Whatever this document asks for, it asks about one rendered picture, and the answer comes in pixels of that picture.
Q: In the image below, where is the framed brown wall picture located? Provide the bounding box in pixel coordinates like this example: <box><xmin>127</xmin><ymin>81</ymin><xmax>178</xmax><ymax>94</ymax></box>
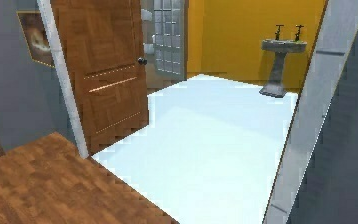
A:
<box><xmin>16</xmin><ymin>10</ymin><xmax>56</xmax><ymax>69</ymax></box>

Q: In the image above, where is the black sink tap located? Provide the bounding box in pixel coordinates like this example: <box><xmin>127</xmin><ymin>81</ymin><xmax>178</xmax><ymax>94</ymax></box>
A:
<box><xmin>274</xmin><ymin>24</ymin><xmax>285</xmax><ymax>42</ymax></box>
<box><xmin>294</xmin><ymin>24</ymin><xmax>305</xmax><ymax>42</ymax></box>

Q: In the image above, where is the brown wooden room door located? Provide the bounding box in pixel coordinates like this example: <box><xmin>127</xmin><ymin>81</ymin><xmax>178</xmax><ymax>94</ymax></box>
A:
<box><xmin>50</xmin><ymin>0</ymin><xmax>150</xmax><ymax>156</ymax></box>

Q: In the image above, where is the grey pedestal sink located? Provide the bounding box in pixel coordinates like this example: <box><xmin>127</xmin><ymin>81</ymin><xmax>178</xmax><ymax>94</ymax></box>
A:
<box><xmin>259</xmin><ymin>38</ymin><xmax>308</xmax><ymax>99</ymax></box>

